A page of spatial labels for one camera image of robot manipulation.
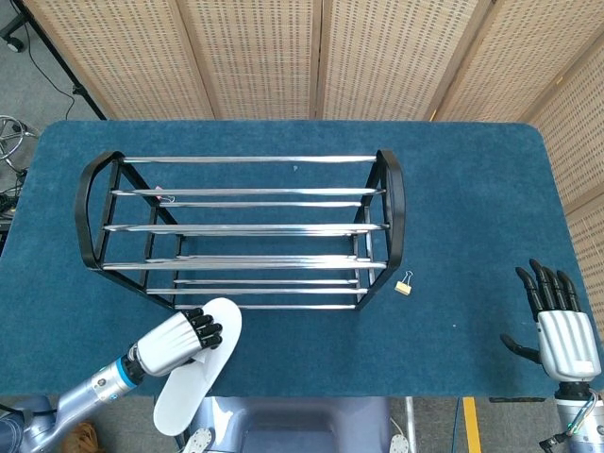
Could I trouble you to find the beige binder clip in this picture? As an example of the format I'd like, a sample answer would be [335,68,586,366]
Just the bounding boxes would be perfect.
[394,270,414,299]

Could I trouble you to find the wicker folding screen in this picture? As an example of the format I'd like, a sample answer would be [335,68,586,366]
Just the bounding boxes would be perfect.
[21,0,604,341]

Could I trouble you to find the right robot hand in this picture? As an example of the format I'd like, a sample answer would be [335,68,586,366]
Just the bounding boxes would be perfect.
[499,258,603,398]

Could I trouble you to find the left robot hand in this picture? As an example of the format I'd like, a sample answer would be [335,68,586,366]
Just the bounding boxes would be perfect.
[127,305,225,378]

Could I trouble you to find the blue table cloth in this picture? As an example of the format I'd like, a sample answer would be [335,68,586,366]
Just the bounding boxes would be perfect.
[0,119,604,400]

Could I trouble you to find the chrome stool base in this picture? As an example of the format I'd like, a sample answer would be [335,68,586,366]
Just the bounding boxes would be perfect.
[0,113,40,172]

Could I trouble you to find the black shoe rack chrome bars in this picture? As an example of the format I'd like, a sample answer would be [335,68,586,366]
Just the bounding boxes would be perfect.
[75,149,406,313]

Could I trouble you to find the metal table leg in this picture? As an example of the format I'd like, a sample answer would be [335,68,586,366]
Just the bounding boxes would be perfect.
[404,396,419,453]

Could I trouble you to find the black floor cable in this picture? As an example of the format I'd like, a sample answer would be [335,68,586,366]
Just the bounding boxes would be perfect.
[26,42,77,120]

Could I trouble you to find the white slipper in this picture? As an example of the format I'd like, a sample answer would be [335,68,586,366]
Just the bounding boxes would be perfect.
[152,296,243,437]

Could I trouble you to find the blue-grey robot torso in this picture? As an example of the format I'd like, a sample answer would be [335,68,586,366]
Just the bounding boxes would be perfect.
[187,395,394,453]

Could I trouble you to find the black stand with caster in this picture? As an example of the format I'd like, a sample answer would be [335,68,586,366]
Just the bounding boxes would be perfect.
[0,0,108,122]

